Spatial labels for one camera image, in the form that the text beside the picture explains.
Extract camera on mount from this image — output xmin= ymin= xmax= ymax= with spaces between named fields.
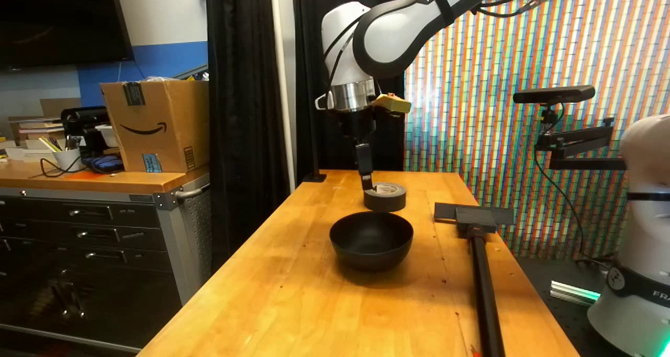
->
xmin=513 ymin=85 xmax=628 ymax=171

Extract blue gloves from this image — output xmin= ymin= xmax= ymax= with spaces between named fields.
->
xmin=83 ymin=154 xmax=125 ymax=174

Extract black curtain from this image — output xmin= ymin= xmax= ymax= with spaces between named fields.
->
xmin=293 ymin=0 xmax=407 ymax=183
xmin=205 ymin=0 xmax=292 ymax=270

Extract white pole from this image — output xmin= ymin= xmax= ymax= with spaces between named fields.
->
xmin=270 ymin=0 xmax=297 ymax=193

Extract black bowl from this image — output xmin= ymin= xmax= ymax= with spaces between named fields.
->
xmin=329 ymin=211 xmax=414 ymax=273

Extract black long-handled squeegee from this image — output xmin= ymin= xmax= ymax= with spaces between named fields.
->
xmin=434 ymin=202 xmax=515 ymax=357

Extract black cable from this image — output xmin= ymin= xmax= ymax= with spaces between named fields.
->
xmin=39 ymin=158 xmax=88 ymax=179
xmin=533 ymin=149 xmax=619 ymax=267

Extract roll of black tape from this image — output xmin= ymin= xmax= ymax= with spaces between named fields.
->
xmin=363 ymin=182 xmax=407 ymax=213

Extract white cup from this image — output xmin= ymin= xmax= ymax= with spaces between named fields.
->
xmin=52 ymin=148 xmax=85 ymax=173

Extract bundle of pens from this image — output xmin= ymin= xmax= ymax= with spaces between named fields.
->
xmin=39 ymin=136 xmax=80 ymax=152

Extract cardboard box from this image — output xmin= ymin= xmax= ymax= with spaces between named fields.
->
xmin=100 ymin=79 xmax=210 ymax=174

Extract metal tool cabinet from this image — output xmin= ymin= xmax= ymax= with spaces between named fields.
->
xmin=0 ymin=160 xmax=213 ymax=354

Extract stack of books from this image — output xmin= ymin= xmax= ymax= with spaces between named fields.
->
xmin=7 ymin=115 xmax=68 ymax=162

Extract wall television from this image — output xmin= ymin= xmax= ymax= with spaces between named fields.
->
xmin=0 ymin=0 xmax=135 ymax=71

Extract black appliance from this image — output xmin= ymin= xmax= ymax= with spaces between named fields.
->
xmin=61 ymin=106 xmax=111 ymax=159

